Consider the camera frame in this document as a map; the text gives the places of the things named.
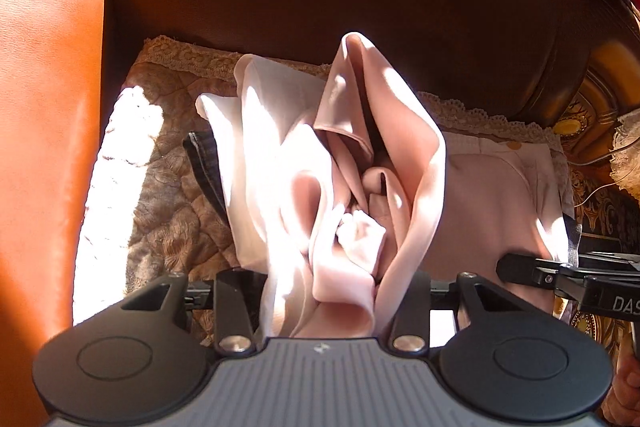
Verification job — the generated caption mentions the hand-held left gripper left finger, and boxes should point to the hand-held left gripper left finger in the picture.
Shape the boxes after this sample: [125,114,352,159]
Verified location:
[120,271,266,354]

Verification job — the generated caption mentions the pink garment with waistband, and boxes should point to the pink garment with waistband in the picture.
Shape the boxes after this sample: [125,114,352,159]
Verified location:
[422,131,573,293]

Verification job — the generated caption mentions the brown quilted lace seat cushion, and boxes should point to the brown quilted lace seat cushion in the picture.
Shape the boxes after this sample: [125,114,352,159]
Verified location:
[75,36,576,348]

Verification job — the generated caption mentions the thin white cable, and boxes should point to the thin white cable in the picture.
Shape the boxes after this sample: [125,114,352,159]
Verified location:
[572,142,640,210]

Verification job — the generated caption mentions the person's right hand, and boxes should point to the person's right hand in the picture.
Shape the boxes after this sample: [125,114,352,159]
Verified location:
[612,347,640,427]

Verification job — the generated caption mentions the pink satin garment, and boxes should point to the pink satin garment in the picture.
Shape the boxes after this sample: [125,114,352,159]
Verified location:
[195,32,448,340]

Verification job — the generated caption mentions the white lace cloth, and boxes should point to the white lace cloth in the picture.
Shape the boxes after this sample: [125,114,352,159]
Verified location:
[609,109,640,200]

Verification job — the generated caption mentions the black cloth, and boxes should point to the black cloth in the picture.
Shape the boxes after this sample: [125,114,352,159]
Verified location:
[182,131,232,220]

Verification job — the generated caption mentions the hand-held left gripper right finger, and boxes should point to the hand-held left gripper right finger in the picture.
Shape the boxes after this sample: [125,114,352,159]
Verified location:
[391,271,521,354]

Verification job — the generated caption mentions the gold carved wooden furniture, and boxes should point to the gold carved wooden furniture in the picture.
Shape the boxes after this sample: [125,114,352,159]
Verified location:
[550,42,640,358]

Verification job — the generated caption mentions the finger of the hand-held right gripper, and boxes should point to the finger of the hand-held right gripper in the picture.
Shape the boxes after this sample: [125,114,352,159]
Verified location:
[496,252,640,291]

